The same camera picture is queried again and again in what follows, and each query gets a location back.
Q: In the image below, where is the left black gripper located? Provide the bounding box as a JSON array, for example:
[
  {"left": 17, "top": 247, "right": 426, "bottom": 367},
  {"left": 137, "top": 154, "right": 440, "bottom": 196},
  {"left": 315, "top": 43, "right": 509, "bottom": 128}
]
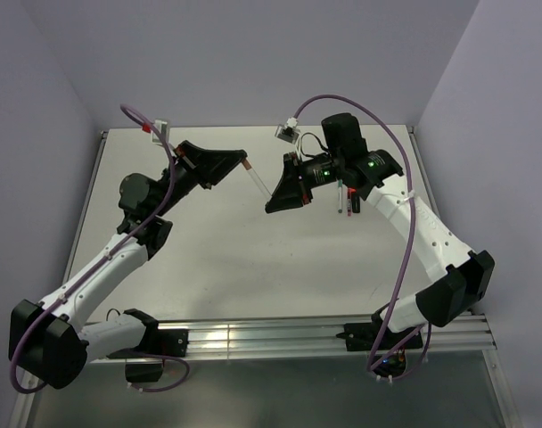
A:
[{"left": 153, "top": 143, "right": 249, "bottom": 218}]

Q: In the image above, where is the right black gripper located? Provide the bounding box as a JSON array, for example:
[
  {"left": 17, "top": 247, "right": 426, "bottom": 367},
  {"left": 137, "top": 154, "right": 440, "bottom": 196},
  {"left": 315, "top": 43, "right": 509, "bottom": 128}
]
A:
[{"left": 264, "top": 150, "right": 344, "bottom": 211}]

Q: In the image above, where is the white brown-tip pen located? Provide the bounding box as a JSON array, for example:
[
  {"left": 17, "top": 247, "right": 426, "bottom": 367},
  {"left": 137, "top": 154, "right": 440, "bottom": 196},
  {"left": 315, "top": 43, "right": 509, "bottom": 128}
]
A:
[{"left": 247, "top": 169, "right": 271, "bottom": 201}]

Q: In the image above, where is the brown pen cap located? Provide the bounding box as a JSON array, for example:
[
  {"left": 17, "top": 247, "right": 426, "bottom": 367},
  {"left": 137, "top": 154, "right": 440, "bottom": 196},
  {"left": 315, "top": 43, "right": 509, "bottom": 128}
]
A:
[{"left": 242, "top": 158, "right": 252, "bottom": 171}]

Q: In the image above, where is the white green-tip pen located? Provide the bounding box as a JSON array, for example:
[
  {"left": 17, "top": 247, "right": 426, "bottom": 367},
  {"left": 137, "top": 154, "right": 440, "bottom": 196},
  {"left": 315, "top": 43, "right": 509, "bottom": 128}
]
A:
[{"left": 337, "top": 179, "right": 344, "bottom": 214}]

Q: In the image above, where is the red pink pen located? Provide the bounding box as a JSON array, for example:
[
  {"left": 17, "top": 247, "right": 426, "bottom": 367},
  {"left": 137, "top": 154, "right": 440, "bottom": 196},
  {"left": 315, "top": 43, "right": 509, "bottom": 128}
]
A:
[{"left": 346, "top": 188, "right": 352, "bottom": 217}]

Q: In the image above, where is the black orange highlighter pen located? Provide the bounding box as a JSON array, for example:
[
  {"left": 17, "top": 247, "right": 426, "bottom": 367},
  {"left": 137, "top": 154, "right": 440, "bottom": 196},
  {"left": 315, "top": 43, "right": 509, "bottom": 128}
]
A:
[{"left": 351, "top": 198, "right": 361, "bottom": 214}]

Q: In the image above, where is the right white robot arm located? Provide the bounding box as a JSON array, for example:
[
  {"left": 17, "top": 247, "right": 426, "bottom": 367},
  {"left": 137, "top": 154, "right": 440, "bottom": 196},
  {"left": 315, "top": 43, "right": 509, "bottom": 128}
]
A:
[{"left": 265, "top": 112, "right": 495, "bottom": 348}]

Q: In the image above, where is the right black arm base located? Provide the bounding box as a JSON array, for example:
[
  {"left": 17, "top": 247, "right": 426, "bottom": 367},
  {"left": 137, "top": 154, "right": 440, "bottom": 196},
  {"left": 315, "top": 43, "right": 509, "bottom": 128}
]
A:
[{"left": 336, "top": 322, "right": 423, "bottom": 377}]

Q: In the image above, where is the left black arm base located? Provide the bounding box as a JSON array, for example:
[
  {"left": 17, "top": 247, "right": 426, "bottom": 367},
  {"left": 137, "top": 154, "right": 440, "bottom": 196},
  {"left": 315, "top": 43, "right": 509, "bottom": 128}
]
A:
[{"left": 106, "top": 328, "right": 191, "bottom": 392}]

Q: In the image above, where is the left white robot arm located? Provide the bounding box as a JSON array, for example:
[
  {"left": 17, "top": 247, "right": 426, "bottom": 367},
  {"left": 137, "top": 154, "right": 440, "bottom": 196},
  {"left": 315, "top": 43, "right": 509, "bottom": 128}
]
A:
[{"left": 8, "top": 141, "right": 248, "bottom": 393}]

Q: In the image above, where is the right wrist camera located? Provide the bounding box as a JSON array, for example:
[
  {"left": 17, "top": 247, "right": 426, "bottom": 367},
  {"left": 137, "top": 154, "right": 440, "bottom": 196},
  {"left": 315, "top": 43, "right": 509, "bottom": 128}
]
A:
[{"left": 275, "top": 117, "right": 300, "bottom": 153}]

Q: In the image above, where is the aluminium rail frame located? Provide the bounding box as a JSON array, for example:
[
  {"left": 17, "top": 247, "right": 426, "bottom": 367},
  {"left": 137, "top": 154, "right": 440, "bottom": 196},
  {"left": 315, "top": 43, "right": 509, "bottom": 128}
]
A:
[{"left": 7, "top": 127, "right": 521, "bottom": 428}]

